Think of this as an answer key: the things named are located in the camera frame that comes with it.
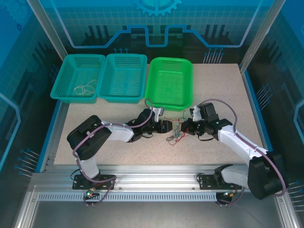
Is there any slotted grey cable duct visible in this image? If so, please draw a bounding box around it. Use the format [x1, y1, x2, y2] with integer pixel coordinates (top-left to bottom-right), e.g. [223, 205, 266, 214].
[37, 192, 218, 202]

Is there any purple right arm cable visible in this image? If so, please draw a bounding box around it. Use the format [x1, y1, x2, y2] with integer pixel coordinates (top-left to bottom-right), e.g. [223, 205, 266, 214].
[201, 99, 285, 206]

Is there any thin white cable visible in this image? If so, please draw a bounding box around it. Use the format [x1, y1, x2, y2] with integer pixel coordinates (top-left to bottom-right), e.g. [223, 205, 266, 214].
[72, 79, 98, 97]

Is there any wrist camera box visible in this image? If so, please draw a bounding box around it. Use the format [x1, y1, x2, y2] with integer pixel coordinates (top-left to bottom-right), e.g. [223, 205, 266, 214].
[152, 107, 165, 118]
[190, 105, 202, 122]

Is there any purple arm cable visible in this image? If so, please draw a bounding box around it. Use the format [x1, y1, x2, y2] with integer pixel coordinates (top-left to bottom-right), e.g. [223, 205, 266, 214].
[201, 99, 285, 206]
[72, 98, 155, 205]

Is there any green perforated plastic basket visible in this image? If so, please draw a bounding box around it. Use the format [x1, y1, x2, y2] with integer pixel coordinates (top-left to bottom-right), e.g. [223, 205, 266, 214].
[144, 57, 194, 113]

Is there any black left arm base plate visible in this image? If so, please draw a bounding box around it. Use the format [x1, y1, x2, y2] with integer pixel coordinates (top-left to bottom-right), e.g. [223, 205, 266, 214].
[72, 174, 117, 190]

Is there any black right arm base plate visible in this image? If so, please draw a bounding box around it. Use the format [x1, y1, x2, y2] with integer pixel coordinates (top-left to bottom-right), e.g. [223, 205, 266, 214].
[198, 174, 242, 190]

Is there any thin red cable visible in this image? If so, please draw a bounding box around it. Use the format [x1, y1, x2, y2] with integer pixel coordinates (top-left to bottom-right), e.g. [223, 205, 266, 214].
[163, 115, 190, 147]

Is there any thin green cable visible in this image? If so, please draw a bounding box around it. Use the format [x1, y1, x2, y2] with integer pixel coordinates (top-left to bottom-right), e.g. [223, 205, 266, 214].
[171, 111, 190, 143]

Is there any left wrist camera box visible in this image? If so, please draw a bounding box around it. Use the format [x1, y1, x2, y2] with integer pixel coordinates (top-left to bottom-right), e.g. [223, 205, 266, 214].
[152, 107, 165, 118]

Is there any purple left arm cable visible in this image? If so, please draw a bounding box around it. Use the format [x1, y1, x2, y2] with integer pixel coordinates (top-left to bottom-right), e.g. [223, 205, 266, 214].
[72, 98, 155, 205]

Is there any aluminium frame post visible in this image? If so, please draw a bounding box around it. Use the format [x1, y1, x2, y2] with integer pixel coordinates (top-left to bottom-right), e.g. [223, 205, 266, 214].
[26, 0, 70, 57]
[238, 0, 285, 73]

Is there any teal perforated plastic basket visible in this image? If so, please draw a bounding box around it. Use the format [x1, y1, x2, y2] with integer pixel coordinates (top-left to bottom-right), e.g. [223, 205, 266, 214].
[97, 53, 148, 105]
[49, 54, 106, 105]

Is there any connector with green light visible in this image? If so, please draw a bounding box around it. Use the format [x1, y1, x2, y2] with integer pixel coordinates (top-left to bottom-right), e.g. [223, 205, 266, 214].
[83, 187, 100, 201]
[217, 190, 238, 202]

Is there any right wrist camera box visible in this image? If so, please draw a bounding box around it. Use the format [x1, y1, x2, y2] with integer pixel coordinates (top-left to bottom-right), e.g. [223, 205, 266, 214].
[190, 105, 202, 122]

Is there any aluminium base frame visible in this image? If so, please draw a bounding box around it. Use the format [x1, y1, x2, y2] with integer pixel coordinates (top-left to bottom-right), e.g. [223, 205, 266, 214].
[14, 163, 295, 228]

